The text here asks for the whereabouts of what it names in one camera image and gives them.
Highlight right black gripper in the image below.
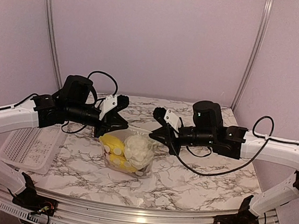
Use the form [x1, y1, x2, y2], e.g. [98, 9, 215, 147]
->
[148, 122, 216, 159]

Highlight yellow fake lemon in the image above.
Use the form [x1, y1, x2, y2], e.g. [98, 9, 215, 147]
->
[99, 134, 125, 156]

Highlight white fake cauliflower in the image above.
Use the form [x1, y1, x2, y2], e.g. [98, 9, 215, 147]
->
[124, 135, 154, 170]

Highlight clear zip top bag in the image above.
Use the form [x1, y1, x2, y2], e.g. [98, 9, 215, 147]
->
[99, 126, 156, 179]

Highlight yellow fake banana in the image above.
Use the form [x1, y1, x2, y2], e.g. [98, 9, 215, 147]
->
[109, 154, 137, 172]

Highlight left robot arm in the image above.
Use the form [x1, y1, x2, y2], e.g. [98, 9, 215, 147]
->
[0, 75, 129, 209]

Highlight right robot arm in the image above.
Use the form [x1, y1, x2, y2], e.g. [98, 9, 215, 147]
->
[149, 101, 299, 224]

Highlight white perforated plastic basket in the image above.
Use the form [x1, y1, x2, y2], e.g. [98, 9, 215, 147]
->
[0, 125, 67, 175]

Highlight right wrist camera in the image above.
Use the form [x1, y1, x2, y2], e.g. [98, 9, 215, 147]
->
[153, 107, 182, 133]

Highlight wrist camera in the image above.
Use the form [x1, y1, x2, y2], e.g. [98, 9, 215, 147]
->
[99, 95, 129, 120]
[153, 107, 182, 133]

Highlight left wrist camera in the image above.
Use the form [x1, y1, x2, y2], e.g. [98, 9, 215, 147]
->
[99, 95, 129, 120]

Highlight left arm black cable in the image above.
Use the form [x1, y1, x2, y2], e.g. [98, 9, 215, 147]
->
[61, 67, 120, 138]

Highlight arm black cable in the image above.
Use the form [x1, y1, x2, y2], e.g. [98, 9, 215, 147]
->
[163, 107, 299, 185]
[61, 67, 120, 138]

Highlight aluminium front rail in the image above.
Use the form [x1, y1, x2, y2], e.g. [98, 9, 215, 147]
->
[0, 186, 279, 224]

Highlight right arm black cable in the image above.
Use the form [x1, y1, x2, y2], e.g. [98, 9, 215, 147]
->
[163, 107, 299, 185]

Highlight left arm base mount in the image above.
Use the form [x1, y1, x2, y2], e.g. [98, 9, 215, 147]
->
[12, 195, 58, 216]

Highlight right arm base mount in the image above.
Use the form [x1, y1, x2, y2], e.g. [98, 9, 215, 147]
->
[213, 214, 259, 224]

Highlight left aluminium corner post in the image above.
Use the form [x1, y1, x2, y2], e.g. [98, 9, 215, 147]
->
[45, 0, 63, 89]

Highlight aluminium corner post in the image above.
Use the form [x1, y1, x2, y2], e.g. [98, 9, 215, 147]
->
[231, 0, 274, 112]
[45, 0, 63, 89]

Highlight right aluminium corner post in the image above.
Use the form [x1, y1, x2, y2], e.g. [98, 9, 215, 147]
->
[231, 0, 274, 112]

